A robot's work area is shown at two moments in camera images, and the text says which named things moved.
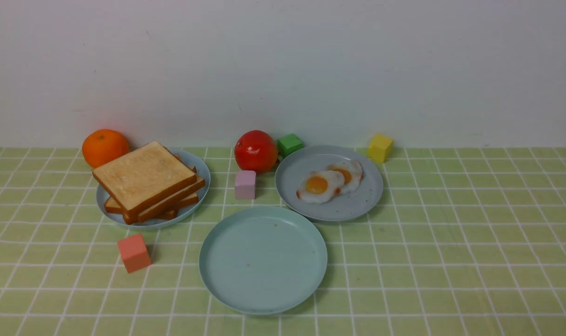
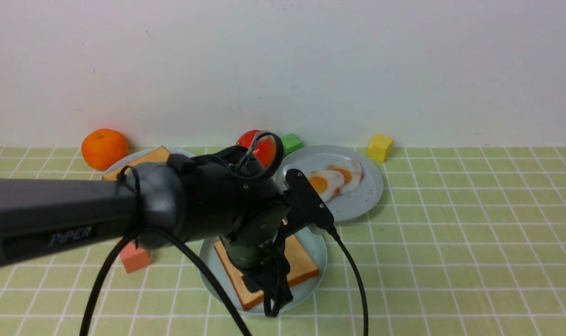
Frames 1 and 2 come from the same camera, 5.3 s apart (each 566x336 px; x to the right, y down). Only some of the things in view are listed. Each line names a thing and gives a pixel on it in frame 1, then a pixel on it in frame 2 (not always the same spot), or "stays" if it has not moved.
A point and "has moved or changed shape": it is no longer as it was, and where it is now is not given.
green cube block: x=289 y=144 stays
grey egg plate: x=293 y=165 stays
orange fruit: x=101 y=146 stays
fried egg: x=320 y=186 stays
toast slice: x=201 y=182 has moved or changed shape
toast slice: x=143 y=177 has moved or changed shape
